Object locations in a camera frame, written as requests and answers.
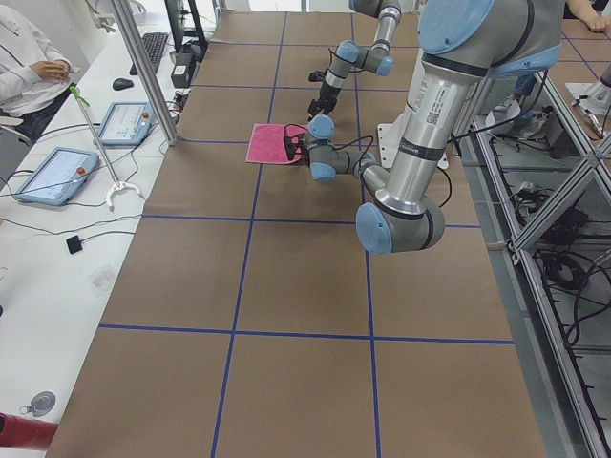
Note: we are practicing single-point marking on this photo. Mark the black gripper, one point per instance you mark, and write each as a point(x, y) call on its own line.
point(326, 92)

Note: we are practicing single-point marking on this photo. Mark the pink towel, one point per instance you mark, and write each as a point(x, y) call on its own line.
point(266, 143)

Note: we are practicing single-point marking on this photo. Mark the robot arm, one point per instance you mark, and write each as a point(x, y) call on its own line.
point(348, 57)
point(462, 42)

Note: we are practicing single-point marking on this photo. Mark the black box with label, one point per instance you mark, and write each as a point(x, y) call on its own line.
point(184, 67)

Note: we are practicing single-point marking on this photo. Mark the black monitor stand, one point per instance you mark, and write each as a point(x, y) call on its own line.
point(186, 29)

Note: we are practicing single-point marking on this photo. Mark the black keyboard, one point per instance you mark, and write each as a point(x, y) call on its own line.
point(154, 43)

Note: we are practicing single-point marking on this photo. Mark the far teach pendant tablet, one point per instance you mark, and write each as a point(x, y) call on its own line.
point(126, 124)

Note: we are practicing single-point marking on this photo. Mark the teach pendant tablet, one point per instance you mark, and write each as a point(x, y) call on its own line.
point(126, 124)
point(58, 178)

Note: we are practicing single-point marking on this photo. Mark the black computer mouse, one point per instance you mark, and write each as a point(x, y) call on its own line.
point(121, 84)

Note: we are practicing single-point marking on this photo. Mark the reacher grabber tool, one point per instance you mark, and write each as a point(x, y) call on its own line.
point(118, 185)

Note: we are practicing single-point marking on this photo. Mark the brown paper table cover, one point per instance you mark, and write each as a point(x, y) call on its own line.
point(247, 320)

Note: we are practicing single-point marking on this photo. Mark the near teach pendant tablet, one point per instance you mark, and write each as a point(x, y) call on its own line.
point(58, 178)

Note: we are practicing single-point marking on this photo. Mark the small black square device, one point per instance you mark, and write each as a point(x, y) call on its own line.
point(74, 244)

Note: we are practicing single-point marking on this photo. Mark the seated person white shirt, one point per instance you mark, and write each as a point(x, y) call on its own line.
point(35, 76)

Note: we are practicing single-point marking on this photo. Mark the red cylinder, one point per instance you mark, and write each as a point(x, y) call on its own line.
point(17, 432)

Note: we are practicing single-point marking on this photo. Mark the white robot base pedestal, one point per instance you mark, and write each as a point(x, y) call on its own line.
point(391, 139)

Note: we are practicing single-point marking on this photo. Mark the aluminium frame post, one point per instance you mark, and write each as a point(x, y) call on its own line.
point(131, 37)

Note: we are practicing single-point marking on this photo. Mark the aluminium side frame rail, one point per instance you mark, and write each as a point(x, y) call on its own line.
point(541, 172)

